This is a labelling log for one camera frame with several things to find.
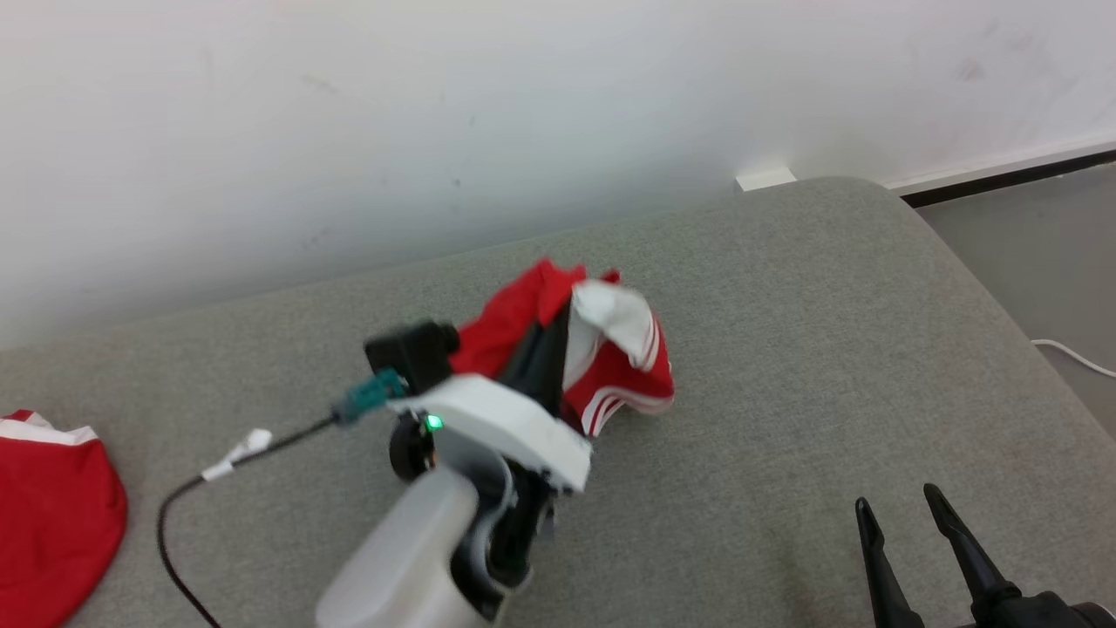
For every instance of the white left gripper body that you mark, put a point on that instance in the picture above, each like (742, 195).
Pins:
(506, 423)

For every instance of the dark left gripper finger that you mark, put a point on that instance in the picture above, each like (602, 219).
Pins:
(558, 358)
(527, 366)

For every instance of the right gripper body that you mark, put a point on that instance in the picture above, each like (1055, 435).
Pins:
(1055, 612)

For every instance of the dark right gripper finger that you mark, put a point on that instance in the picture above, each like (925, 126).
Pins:
(968, 549)
(882, 567)

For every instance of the red white basketball jersey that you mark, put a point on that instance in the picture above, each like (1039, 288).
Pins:
(628, 375)

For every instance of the red shorts white waistband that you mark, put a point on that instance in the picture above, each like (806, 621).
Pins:
(52, 506)

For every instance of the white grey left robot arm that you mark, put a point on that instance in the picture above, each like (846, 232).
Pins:
(410, 558)

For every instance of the grey fabric sofa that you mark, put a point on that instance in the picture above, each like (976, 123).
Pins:
(785, 349)

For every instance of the black white baseboard strip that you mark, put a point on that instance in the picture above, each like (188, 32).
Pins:
(1003, 174)

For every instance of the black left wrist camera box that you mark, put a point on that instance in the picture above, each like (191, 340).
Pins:
(410, 349)

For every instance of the small white wall box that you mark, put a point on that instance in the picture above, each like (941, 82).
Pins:
(765, 179)

